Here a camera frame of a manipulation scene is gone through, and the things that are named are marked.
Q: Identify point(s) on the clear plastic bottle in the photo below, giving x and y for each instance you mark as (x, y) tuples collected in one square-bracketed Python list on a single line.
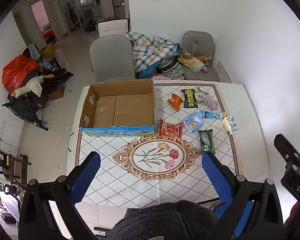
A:
[(195, 48)]

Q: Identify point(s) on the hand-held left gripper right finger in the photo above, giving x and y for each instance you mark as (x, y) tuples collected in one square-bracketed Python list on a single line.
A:
[(218, 177)]

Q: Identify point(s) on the red plastic bag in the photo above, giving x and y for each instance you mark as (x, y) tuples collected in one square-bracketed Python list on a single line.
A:
[(17, 71)]

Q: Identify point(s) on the black tripod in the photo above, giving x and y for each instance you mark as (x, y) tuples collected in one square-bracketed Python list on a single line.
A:
[(60, 75)]

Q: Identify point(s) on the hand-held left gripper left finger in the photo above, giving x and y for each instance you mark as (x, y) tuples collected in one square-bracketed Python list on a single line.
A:
[(87, 175)]

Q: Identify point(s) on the orange snack packet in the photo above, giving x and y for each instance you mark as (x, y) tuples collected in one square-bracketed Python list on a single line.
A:
[(175, 101)]

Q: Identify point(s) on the tape roll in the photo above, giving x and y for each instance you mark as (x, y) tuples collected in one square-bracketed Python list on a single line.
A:
[(186, 55)]

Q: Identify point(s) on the white plush goose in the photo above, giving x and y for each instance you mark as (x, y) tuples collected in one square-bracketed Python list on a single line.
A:
[(32, 86)]

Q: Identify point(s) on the black white patterned cloth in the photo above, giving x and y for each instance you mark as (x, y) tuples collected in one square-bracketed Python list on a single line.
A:
[(171, 68)]

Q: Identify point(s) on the white chair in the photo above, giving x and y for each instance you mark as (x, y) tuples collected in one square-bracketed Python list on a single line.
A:
[(112, 27)]

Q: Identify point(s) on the black backpack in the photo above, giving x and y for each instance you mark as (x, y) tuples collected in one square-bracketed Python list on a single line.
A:
[(91, 25)]

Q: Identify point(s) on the grey chair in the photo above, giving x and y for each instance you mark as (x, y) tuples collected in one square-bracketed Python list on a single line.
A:
[(112, 57), (202, 38)]

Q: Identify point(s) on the yellow packet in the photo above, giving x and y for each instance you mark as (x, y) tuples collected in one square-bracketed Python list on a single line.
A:
[(192, 64)]

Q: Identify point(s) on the yellow bag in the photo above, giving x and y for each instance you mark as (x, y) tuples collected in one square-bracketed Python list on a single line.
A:
[(48, 51)]

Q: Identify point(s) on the dark wooden chair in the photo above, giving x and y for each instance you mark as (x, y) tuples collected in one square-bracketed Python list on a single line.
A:
[(12, 167)]

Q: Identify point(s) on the dark fleece clothing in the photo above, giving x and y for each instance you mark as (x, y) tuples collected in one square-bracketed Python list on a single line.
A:
[(162, 222)]

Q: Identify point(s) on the purple cloth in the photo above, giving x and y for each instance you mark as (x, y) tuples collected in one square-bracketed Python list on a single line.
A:
[(211, 103)]

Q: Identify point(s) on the clear floral packet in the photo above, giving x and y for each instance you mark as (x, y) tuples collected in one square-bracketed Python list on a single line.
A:
[(201, 92)]

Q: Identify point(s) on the yellow tissue pack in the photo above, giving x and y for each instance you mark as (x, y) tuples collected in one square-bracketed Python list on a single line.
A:
[(231, 125)]

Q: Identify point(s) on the plaid blanket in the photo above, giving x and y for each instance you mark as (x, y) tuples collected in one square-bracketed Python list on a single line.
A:
[(150, 52)]

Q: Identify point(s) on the blue cartoon tissue pack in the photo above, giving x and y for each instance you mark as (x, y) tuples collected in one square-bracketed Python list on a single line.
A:
[(193, 123)]

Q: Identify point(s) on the orange bottle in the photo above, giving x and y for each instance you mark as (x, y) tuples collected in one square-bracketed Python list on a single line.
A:
[(204, 59)]

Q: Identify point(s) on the dark green packet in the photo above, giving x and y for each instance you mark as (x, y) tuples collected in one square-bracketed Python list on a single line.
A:
[(206, 141)]

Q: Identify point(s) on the light blue soft packet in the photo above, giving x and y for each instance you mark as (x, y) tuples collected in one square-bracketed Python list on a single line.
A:
[(211, 115)]

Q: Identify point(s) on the small cardboard box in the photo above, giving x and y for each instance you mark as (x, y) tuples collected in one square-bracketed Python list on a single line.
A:
[(57, 92)]

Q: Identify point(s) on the black shoe wipes packet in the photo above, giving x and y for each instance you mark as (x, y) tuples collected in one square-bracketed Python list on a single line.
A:
[(190, 98)]

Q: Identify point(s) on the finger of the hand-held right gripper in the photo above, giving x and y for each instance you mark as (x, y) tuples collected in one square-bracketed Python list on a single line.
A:
[(287, 152)]

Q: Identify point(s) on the printed floral tablecloth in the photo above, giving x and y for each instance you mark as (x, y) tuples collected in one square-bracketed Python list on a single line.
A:
[(110, 147)]

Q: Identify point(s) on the red snack packet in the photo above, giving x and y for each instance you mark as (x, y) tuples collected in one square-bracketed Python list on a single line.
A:
[(170, 129)]

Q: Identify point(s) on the black folding frame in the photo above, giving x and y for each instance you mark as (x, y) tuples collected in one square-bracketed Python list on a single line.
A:
[(22, 110)]

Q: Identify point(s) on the leaning grey board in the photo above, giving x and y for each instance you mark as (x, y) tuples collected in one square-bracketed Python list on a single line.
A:
[(223, 72)]

